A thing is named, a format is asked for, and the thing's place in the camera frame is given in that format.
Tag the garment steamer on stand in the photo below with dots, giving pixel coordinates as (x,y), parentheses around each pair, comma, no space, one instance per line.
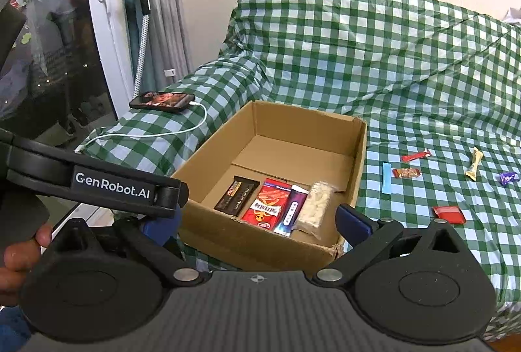
(173,18)

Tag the brown cardboard box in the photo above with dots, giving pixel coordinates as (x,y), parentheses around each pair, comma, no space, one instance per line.
(293,132)

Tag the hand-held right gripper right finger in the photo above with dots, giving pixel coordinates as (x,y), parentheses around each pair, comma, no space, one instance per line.
(352,224)

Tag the small brown red candy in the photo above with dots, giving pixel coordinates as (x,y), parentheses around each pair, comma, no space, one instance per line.
(406,173)

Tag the dark brown chocolate bar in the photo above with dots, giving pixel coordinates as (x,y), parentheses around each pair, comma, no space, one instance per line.
(236,195)

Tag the green checkered cloth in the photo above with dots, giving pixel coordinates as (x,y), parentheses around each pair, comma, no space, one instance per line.
(366,51)

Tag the person's left hand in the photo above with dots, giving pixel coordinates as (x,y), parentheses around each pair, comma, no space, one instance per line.
(16,270)

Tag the teal curtain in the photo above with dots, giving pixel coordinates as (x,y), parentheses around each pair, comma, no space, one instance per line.
(131,35)

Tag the printed red snack packet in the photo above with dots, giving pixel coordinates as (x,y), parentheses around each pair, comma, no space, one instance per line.
(262,205)

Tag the white door frame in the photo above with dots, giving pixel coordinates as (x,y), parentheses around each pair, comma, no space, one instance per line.
(108,30)

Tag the plain red square packet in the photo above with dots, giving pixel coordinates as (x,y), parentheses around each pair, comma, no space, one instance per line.
(448,214)

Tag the cream candy wrapper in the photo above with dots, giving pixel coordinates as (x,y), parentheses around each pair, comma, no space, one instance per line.
(474,163)

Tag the slim red candy bar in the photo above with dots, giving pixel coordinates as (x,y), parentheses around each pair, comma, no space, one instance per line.
(415,156)

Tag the purple wrapped candy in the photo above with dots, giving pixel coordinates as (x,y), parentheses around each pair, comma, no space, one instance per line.
(508,178)

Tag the purple snack packet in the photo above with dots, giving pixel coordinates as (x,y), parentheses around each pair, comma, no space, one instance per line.
(291,209)

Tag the white printed cloth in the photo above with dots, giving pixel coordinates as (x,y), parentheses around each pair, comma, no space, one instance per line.
(513,16)

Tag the white curtain clip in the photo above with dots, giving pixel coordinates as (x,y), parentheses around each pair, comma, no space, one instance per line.
(169,72)

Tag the clear nut bar packet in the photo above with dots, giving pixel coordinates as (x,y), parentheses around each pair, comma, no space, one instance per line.
(314,207)

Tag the blue stick packet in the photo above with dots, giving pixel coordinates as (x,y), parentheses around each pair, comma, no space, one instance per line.
(387,178)

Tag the black smartphone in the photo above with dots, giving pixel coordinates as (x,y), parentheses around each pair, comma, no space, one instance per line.
(163,102)

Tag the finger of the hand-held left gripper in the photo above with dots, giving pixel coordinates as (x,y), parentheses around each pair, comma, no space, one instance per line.
(173,197)

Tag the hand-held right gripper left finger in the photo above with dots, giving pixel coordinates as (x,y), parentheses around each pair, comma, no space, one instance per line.
(160,232)

